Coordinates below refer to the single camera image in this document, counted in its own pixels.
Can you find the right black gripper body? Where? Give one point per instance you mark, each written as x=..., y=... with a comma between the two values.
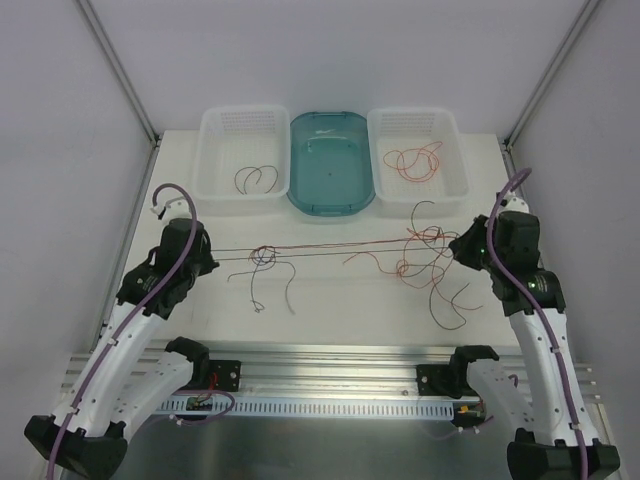
x=461, y=246

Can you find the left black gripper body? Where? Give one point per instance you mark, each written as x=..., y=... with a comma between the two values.
x=201, y=265

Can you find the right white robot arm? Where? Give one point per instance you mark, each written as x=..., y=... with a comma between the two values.
x=553, y=435

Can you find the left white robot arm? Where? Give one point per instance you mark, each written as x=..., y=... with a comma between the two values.
x=88, y=433

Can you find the right white perforated basket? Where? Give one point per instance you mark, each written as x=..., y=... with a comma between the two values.
x=418, y=163

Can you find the white perforated basket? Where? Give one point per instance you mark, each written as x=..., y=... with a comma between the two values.
x=242, y=160
x=418, y=163

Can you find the left white perforated basket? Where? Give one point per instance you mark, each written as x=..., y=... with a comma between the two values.
x=242, y=160

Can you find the teal transparent plastic bin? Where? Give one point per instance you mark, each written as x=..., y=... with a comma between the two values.
x=330, y=168

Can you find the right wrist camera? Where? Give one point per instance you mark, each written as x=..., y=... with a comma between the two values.
x=514, y=203

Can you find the right aluminium frame post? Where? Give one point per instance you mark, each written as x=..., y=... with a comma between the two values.
x=571, y=38

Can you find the aluminium frame post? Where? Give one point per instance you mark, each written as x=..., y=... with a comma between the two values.
x=571, y=38
x=99, y=34

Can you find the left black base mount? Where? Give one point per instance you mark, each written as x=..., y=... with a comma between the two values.
x=225, y=375

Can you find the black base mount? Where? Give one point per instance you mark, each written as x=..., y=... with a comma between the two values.
x=442, y=380
x=225, y=375

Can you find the white slotted cable duct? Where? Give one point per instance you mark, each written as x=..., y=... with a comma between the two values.
x=405, y=409

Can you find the aluminium mounting rail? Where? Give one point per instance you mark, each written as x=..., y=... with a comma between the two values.
x=330, y=371

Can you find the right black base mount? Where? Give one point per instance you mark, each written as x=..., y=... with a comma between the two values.
x=442, y=380

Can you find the left aluminium frame post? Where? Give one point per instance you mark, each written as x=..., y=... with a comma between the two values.
x=99, y=34

